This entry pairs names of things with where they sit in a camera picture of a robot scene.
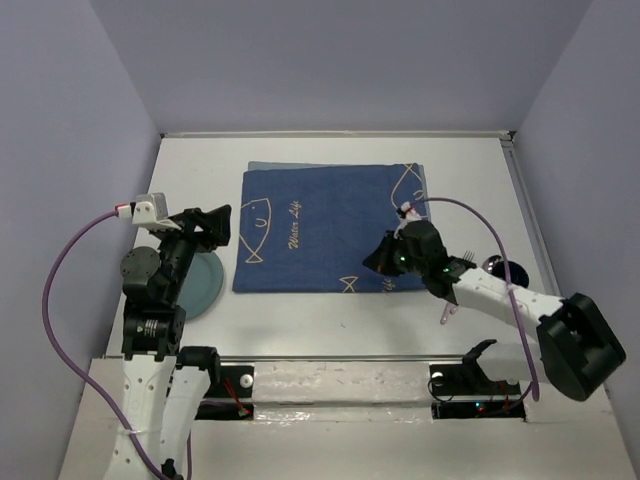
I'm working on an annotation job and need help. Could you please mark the teal ceramic plate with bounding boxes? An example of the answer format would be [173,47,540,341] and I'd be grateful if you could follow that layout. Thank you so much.
[178,251,224,321]

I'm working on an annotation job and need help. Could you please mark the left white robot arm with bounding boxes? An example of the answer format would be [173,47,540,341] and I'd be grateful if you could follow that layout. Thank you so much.
[105,200,231,479]

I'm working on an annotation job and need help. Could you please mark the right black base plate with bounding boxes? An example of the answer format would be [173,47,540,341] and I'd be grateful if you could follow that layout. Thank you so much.
[427,364,526,420]

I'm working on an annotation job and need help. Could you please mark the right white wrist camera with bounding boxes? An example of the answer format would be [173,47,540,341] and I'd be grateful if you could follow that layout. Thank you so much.
[393,202,422,239]

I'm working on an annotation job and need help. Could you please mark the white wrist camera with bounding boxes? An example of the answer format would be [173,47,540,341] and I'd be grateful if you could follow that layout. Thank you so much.
[393,202,422,239]
[115,193,179,232]

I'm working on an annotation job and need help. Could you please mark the dark blue mug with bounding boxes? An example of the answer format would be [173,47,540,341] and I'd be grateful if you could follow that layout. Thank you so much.
[491,260,530,288]

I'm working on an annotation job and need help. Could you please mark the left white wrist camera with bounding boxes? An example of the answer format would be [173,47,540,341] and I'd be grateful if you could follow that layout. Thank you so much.
[115,193,179,232]

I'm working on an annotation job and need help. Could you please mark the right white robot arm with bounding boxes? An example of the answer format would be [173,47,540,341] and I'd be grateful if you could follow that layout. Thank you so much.
[363,220,627,401]

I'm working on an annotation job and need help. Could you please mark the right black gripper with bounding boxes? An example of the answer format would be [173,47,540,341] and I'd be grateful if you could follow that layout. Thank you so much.
[361,229,427,277]

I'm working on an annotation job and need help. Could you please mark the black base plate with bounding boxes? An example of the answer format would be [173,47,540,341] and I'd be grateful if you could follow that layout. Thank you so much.
[427,364,526,420]
[196,364,255,421]

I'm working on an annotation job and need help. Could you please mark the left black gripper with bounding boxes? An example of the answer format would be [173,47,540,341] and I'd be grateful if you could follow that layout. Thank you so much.
[153,202,232,300]

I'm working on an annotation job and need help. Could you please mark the blue embroidered cloth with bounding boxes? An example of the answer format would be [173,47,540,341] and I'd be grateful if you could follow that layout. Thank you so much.
[232,163,429,294]

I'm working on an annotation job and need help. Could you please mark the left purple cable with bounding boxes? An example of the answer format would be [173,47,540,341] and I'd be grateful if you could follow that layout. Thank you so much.
[42,207,249,480]

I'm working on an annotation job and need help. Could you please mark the pink handled fork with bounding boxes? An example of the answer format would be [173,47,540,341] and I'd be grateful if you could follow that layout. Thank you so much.
[440,251,475,325]

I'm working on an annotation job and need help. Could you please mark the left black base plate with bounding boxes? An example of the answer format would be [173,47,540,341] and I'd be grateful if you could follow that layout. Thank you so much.
[196,364,255,421]

